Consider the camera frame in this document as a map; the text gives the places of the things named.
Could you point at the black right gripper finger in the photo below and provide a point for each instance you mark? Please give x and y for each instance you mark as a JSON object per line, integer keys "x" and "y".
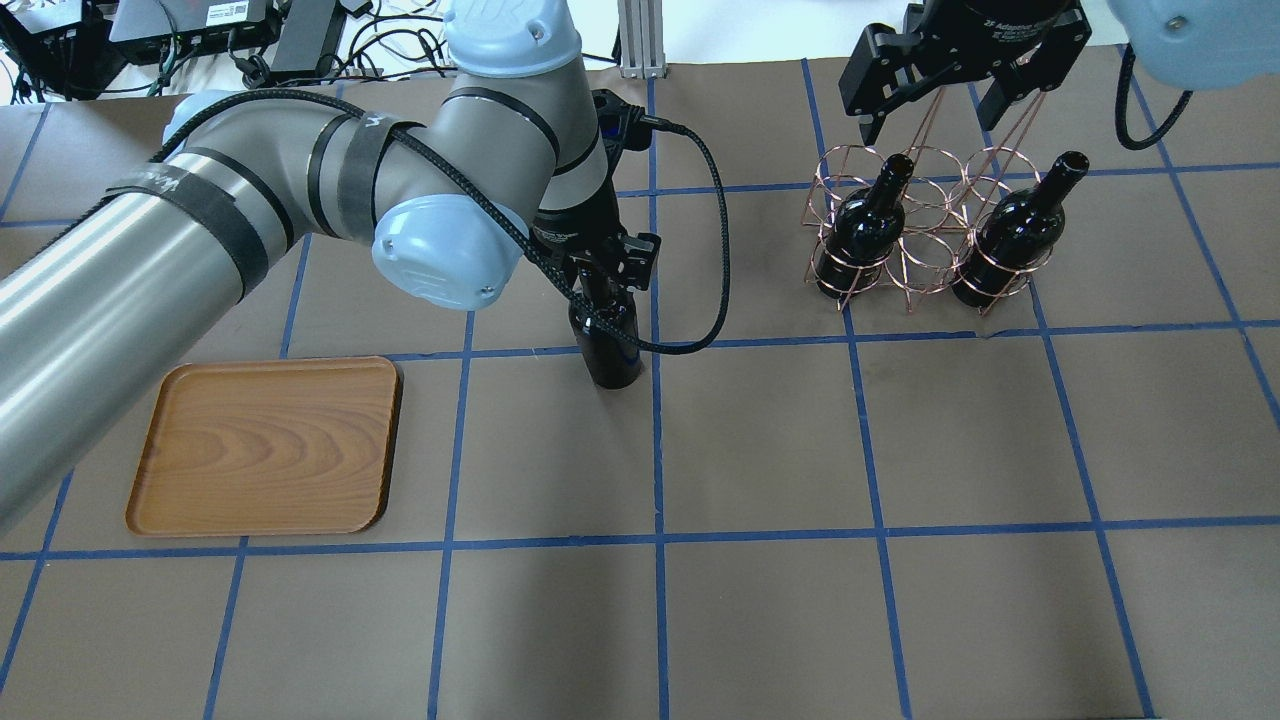
{"x": 1044, "y": 70}
{"x": 881, "y": 75}

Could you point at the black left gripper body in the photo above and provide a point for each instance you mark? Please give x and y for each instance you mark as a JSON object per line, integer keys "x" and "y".
{"x": 578, "y": 222}

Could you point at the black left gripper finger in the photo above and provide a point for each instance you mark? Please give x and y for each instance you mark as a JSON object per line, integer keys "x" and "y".
{"x": 640, "y": 253}
{"x": 589, "y": 279}

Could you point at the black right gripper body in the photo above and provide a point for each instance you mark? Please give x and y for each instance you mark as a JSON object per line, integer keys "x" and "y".
{"x": 985, "y": 30}

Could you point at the dark wine bottle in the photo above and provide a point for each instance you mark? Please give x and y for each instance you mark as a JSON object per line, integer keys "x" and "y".
{"x": 868, "y": 223}
{"x": 1019, "y": 232}
{"x": 612, "y": 363}

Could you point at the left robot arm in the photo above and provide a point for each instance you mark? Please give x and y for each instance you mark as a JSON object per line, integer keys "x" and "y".
{"x": 514, "y": 165}

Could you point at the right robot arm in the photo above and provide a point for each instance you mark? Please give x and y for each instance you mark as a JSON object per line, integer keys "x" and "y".
{"x": 1190, "y": 45}

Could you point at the wooden tray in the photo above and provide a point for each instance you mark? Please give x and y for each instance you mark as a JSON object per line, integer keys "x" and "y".
{"x": 291, "y": 447}

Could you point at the copper wire bottle basket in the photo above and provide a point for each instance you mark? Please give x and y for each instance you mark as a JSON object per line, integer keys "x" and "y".
{"x": 950, "y": 196}

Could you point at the aluminium frame post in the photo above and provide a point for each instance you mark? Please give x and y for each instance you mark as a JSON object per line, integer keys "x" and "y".
{"x": 640, "y": 39}

